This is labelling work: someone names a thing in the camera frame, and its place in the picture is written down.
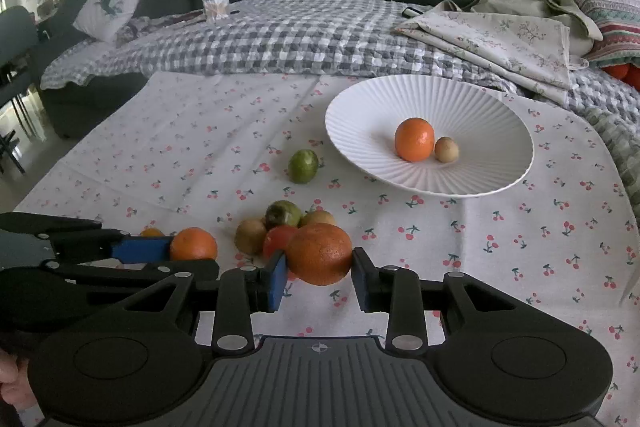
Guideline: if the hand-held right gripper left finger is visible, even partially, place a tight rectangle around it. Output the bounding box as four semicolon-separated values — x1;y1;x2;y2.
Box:
120;252;290;356

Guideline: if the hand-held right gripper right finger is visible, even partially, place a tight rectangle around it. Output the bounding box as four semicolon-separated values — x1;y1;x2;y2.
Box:
351;248;521;354

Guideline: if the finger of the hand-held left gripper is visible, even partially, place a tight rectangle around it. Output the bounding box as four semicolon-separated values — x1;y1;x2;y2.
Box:
0;258;221;338
0;212;174;266

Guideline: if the red tomato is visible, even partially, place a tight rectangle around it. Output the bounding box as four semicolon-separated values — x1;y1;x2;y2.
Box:
263;225;301;282

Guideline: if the large orange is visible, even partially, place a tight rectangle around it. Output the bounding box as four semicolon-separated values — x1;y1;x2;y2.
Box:
286;223;353;286

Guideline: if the medium orange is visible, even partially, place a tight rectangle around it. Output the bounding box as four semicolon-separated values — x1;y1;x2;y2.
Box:
170;227;219;262
394;117;435;162

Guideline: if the green reddish round fruit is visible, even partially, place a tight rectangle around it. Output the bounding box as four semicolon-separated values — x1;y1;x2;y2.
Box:
264;201;303;230

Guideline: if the yellow round fruit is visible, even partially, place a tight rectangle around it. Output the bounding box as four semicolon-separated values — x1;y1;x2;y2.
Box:
299;210;337;229

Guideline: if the green lime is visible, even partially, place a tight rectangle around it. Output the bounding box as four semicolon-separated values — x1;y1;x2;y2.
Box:
288;149;319;184

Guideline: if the white ribbed plate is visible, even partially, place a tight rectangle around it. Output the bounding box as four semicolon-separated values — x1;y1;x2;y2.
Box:
325;74;534;196

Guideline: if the person's left hand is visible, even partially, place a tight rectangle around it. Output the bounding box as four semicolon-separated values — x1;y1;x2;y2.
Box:
0;349;32;413

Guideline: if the cherry print tablecloth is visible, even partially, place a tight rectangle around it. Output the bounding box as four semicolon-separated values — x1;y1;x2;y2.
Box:
0;72;640;427

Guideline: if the small brown kiwi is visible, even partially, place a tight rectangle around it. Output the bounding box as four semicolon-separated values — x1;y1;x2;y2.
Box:
434;136;460;164

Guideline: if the dark dining chair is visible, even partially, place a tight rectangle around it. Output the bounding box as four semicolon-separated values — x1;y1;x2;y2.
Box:
0;5;43;175

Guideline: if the dark flat packet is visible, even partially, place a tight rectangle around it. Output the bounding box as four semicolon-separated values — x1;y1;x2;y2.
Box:
167;9;242;26

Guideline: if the grey checkered blanket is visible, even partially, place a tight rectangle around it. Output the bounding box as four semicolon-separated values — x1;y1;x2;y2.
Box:
40;0;640;228

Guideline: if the white printed pillow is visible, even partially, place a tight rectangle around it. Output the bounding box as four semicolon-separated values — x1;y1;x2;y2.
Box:
73;0;150;44

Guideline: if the clear plastic swab container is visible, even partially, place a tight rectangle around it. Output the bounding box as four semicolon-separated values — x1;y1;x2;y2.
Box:
201;0;232;24

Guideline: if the floral folded cloth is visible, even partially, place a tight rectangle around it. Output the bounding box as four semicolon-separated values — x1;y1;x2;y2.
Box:
395;0;591;105

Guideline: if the bright orange bundle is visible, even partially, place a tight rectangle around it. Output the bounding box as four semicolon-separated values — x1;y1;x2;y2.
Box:
600;63;640;90

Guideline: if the striped patterned pillow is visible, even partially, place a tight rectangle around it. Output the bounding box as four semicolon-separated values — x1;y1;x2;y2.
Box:
547;0;640;68

